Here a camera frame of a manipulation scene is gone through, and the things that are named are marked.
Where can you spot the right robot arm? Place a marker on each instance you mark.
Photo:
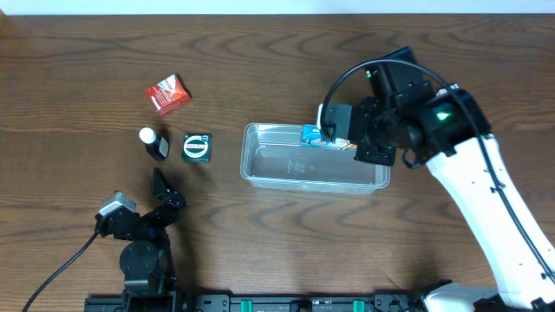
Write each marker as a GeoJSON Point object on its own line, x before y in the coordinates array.
{"type": "Point", "coordinates": [415, 110]}

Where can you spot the dark bottle white cap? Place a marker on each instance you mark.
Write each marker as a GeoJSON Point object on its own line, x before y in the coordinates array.
{"type": "Point", "coordinates": [156, 145]}

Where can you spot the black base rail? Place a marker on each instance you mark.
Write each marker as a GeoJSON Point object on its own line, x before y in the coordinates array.
{"type": "Point", "coordinates": [182, 302]}

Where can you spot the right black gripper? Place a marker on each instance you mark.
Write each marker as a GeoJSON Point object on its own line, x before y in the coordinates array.
{"type": "Point", "coordinates": [359, 130]}

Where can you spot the green Zam-Buk tin box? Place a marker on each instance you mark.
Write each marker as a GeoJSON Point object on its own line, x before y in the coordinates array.
{"type": "Point", "coordinates": [197, 148]}

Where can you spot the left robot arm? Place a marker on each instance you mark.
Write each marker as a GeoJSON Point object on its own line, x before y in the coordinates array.
{"type": "Point", "coordinates": [147, 261]}

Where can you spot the blue cooling patch box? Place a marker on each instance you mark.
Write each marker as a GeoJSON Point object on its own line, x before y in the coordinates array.
{"type": "Point", "coordinates": [311, 136]}

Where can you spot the clear plastic container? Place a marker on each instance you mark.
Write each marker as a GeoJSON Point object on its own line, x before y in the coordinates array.
{"type": "Point", "coordinates": [273, 157]}

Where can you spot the red small box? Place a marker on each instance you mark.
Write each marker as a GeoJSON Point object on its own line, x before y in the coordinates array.
{"type": "Point", "coordinates": [168, 94]}

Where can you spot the white Panadol box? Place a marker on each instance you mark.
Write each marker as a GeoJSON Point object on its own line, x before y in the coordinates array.
{"type": "Point", "coordinates": [444, 90]}

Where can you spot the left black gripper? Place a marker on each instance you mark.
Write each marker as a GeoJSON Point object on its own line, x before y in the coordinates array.
{"type": "Point", "coordinates": [153, 215]}

